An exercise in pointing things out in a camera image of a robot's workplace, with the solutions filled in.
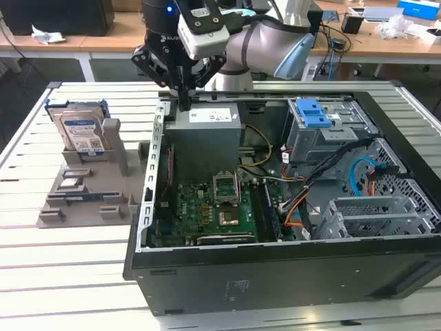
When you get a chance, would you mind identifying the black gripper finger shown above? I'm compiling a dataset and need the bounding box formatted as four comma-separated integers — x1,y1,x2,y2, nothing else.
185,53,228,112
130,43,187,112

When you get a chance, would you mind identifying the hard disk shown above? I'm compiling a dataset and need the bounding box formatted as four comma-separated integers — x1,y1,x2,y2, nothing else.
43,99,111,163

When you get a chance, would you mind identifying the grey metal disk bay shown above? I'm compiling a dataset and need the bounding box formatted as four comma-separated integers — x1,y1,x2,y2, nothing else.
315,195,441,241

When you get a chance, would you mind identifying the grey power supply unit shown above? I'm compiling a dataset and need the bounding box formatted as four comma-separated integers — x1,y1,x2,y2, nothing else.
164,102,245,180

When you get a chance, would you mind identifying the crumpled white paper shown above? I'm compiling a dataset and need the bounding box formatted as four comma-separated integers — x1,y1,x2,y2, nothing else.
30,23,67,46

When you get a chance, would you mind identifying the black computer tower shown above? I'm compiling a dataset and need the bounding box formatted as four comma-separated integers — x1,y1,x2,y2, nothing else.
0,0,115,37

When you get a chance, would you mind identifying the blue plastic drive latch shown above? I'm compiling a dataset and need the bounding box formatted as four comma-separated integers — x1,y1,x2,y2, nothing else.
295,99,334,129

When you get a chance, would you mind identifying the metal socket cover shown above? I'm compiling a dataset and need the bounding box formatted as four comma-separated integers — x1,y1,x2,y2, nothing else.
212,170,242,207

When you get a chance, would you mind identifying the grey metal drive cage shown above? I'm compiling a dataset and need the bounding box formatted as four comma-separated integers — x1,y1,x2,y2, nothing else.
285,98,380,173

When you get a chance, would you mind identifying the grey-brown parts rack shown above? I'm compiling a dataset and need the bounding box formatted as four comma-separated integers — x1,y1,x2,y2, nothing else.
36,118,152,230

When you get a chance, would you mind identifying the green motherboard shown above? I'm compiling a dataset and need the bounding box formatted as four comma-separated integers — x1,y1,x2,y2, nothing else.
151,168,297,248

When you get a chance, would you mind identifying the silver CPU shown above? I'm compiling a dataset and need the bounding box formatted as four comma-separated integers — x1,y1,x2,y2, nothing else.
59,177,83,190

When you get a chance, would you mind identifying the CPU socket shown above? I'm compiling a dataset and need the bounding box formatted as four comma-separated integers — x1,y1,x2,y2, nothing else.
216,205,244,228

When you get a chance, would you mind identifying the small black box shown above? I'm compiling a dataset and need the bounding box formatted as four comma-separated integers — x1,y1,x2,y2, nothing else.
340,15,365,34

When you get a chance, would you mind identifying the dark blue RAM stick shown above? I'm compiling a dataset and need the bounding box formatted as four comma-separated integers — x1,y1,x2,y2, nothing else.
48,192,104,203

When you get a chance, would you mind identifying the RAM stick in slot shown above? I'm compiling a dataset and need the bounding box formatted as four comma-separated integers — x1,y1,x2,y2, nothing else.
263,181,283,241

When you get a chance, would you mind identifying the black expansion slot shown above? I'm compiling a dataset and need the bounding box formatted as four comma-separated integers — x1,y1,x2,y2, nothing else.
196,232,258,246

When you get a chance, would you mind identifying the grey flat box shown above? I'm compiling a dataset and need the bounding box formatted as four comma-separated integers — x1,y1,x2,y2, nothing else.
363,6,404,23

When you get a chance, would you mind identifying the clear plastic wrap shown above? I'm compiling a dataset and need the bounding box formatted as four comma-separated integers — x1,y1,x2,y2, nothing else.
374,14,416,39

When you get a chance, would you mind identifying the black open PC case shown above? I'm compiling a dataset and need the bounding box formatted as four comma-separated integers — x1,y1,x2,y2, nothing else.
123,81,441,318

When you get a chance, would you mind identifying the blue and white box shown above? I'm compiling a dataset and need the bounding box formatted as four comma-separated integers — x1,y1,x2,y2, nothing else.
396,0,441,27

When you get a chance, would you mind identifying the wooden desk white frame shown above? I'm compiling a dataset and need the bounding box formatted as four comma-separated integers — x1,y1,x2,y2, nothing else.
306,0,441,82
0,10,228,83

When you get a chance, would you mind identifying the yellow wire bundle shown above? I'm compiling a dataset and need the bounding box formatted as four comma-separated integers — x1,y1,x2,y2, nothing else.
240,123,273,170

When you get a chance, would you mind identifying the black wire bundle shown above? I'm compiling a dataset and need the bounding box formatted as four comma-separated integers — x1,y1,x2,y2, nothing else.
298,136,380,241

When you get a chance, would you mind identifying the orange wire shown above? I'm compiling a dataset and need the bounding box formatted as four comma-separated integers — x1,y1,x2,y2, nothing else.
283,205,306,229
365,170,378,197

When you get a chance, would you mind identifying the blue flat wire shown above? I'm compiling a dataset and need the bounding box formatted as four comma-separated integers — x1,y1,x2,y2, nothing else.
349,157,378,197

